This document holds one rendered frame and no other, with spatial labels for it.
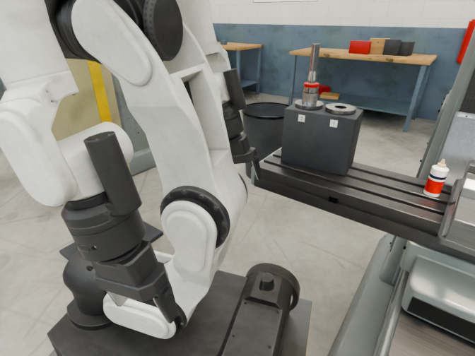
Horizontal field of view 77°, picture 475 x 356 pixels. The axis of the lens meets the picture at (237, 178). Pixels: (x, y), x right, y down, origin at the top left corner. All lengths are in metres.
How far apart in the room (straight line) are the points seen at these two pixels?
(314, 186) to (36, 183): 0.73
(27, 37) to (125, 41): 0.15
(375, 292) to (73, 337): 1.26
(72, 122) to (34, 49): 1.39
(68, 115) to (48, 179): 1.39
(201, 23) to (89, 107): 1.15
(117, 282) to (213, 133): 0.31
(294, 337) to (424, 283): 0.48
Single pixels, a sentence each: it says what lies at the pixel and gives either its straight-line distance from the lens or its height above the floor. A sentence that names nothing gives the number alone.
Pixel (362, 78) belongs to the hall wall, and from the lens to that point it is 5.29.
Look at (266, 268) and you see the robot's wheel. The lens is 1.06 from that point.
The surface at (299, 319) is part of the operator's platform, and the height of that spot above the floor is 0.40.
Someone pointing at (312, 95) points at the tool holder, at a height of 1.13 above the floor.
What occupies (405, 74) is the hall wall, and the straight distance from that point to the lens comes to 5.17.
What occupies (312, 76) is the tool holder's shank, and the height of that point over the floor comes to 1.19.
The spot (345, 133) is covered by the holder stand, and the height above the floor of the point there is 1.05.
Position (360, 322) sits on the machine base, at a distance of 1.51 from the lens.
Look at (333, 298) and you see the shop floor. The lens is 1.82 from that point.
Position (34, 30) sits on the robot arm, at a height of 1.34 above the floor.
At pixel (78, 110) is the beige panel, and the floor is 0.92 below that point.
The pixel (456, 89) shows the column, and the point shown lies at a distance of 1.29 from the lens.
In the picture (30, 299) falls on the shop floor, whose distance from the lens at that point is 2.07.
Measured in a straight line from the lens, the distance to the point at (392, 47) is 4.64.
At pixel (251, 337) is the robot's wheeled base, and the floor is 0.59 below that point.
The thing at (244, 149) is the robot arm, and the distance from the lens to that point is 0.77.
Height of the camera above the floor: 1.35
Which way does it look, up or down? 29 degrees down
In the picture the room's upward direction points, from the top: straight up
